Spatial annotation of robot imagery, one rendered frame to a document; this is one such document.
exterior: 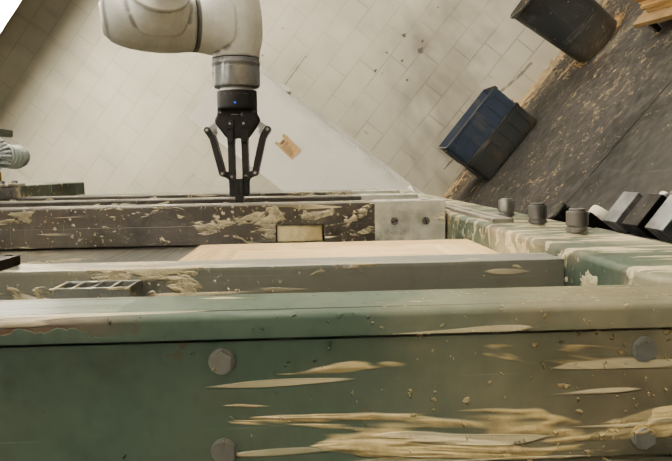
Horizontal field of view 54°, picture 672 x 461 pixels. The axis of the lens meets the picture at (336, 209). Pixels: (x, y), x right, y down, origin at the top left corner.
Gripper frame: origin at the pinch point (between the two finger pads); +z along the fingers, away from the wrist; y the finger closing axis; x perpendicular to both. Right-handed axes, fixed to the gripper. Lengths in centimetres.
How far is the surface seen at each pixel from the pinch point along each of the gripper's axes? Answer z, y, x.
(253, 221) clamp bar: 3.9, -3.6, 12.4
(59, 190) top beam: 0, 73, -103
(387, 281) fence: 6, -21, 65
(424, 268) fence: 5, -24, 65
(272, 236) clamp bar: 6.6, -6.8, 12.5
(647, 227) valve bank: 4, -57, 45
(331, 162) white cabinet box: -11, -28, -349
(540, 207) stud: 1, -44, 41
